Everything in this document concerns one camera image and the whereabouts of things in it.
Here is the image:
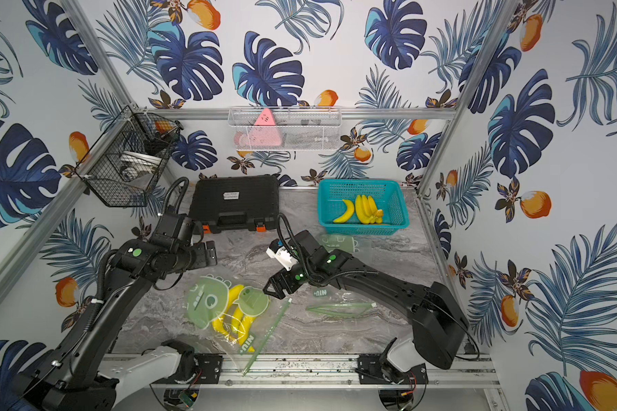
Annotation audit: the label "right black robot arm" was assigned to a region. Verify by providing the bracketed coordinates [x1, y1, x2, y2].
[263, 231, 469, 373]

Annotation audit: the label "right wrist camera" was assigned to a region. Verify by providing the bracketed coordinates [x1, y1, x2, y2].
[266, 239, 298, 272]

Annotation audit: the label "aluminium front rail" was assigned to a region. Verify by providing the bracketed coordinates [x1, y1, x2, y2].
[80, 352, 500, 390]

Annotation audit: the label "yellow bananas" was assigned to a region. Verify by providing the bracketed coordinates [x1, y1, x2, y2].
[212, 284, 255, 354]

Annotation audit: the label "black wire basket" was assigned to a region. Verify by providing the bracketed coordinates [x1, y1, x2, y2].
[74, 106, 183, 208]

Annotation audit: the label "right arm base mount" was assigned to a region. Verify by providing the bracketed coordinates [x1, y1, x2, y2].
[354, 354, 428, 385]

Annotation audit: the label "yellow banana from bag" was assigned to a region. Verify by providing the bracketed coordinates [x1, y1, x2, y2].
[354, 195, 384, 224]

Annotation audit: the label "pink triangle card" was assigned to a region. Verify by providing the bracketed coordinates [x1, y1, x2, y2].
[247, 108, 283, 148]

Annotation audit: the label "teal plastic basket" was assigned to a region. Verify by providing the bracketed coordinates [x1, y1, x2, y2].
[317, 179, 410, 236]

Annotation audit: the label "clear mesh wall tray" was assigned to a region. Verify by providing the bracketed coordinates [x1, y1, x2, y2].
[228, 106, 342, 151]

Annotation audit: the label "zip-top bag green print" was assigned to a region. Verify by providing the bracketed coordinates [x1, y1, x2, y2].
[305, 233, 377, 320]

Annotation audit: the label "zip-top bag with bananas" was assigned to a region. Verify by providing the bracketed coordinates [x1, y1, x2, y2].
[186, 275, 292, 376]

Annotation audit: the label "yellow single banana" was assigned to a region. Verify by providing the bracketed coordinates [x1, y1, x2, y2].
[332, 200, 356, 224]

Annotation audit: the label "black plastic tool case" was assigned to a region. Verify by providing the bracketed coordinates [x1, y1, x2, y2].
[189, 176, 279, 234]

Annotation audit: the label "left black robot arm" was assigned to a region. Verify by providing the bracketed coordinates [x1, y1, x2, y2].
[12, 213, 217, 410]

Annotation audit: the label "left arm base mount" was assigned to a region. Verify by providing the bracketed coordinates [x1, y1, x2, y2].
[156, 354, 224, 386]

